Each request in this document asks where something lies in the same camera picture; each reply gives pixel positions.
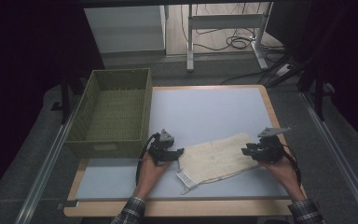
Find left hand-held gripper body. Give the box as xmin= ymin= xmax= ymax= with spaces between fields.
xmin=147 ymin=128 xmax=175 ymax=166

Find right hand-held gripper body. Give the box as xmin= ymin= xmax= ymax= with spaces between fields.
xmin=254 ymin=126 xmax=292 ymax=163

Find cream cloth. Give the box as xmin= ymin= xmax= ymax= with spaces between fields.
xmin=175 ymin=133 xmax=261 ymax=196

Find green woven basket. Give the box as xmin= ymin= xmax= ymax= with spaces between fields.
xmin=64 ymin=67 xmax=154 ymax=159

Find person's right hand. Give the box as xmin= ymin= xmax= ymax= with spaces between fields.
xmin=258 ymin=151 xmax=296 ymax=187

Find person's left hand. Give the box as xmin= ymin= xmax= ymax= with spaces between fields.
xmin=139 ymin=151 xmax=172 ymax=189

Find grey foam mat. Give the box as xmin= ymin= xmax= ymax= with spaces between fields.
xmin=75 ymin=87 xmax=291 ymax=201

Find wooden table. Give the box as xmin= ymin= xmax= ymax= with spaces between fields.
xmin=62 ymin=84 xmax=312 ymax=218

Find person's left plaid sleeve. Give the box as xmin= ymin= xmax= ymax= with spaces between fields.
xmin=109 ymin=195 xmax=147 ymax=224

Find black stand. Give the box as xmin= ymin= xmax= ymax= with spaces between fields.
xmin=297 ymin=61 xmax=335 ymax=122
xmin=50 ymin=70 xmax=73 ymax=126

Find white power strip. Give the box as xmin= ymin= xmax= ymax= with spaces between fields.
xmin=274 ymin=63 xmax=292 ymax=77

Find black tape strip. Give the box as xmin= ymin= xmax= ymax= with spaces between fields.
xmin=57 ymin=200 xmax=79 ymax=210

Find white cabinet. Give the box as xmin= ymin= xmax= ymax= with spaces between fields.
xmin=83 ymin=5 xmax=167 ymax=54

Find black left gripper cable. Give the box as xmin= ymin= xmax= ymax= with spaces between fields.
xmin=135 ymin=133 xmax=162 ymax=187

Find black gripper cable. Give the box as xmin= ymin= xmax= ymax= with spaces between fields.
xmin=135 ymin=133 xmax=162 ymax=187
xmin=280 ymin=143 xmax=303 ymax=189

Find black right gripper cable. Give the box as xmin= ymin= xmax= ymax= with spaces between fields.
xmin=280 ymin=143 xmax=303 ymax=189

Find metal floor rail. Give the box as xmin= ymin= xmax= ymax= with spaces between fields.
xmin=300 ymin=91 xmax=358 ymax=224
xmin=13 ymin=92 xmax=82 ymax=224

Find black floor cables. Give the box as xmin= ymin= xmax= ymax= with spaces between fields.
xmin=180 ymin=3 xmax=286 ymax=54

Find white metal desk frame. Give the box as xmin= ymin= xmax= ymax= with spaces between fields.
xmin=186 ymin=2 xmax=275 ymax=74

